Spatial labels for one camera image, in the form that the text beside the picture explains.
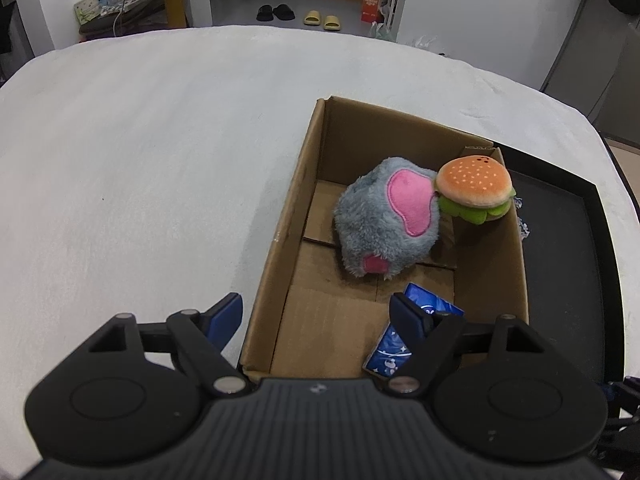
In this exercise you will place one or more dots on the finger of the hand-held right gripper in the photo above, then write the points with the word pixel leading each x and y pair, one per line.
pixel 620 440
pixel 622 387

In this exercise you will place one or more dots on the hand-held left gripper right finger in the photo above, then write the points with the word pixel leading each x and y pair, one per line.
pixel 407 317

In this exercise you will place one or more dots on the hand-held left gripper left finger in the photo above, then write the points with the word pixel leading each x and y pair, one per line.
pixel 220 317

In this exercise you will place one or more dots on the blue purple tissue packet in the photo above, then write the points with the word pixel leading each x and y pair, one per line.
pixel 390 355

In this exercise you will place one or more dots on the brown cardboard box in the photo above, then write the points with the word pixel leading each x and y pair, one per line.
pixel 320 320

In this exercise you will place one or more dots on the grey plush toy pink patches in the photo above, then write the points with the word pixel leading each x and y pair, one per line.
pixel 370 230

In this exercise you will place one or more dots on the black shallow tray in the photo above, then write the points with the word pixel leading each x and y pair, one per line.
pixel 565 260

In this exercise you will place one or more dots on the burger plush toy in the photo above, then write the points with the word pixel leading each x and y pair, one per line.
pixel 475 182

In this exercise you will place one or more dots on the clear plastic bag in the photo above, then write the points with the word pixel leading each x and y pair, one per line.
pixel 427 45

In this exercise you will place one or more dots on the grey flat panel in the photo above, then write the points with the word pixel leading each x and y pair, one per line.
pixel 620 90

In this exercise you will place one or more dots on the yellow slipper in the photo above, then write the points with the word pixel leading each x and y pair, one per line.
pixel 332 22
pixel 312 18

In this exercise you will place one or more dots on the orange cardboard box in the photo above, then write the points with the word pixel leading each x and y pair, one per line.
pixel 372 2

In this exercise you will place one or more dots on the cluttered dark chair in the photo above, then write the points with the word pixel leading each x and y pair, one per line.
pixel 115 5

